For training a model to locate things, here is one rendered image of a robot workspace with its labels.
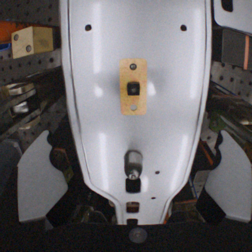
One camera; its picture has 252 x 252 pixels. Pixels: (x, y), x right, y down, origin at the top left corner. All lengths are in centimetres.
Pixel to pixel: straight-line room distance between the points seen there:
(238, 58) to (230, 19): 7
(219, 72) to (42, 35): 55
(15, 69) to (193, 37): 62
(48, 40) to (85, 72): 7
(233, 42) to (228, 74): 35
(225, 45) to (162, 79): 13
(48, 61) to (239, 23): 56
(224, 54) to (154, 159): 22
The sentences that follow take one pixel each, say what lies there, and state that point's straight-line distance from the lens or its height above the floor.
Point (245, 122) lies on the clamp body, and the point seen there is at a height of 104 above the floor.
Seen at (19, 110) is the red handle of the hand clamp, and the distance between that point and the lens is 22.
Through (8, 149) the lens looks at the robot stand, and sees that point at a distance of 82.
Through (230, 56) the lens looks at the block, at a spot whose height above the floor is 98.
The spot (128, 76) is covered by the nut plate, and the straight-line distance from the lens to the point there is 23.
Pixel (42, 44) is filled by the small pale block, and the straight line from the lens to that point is 21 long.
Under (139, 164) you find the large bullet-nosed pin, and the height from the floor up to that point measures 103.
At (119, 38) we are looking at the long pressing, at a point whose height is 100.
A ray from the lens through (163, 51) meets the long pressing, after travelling 23.
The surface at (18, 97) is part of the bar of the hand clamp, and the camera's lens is 20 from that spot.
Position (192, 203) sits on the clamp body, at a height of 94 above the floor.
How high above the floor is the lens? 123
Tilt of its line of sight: 62 degrees down
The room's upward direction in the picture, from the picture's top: 175 degrees counter-clockwise
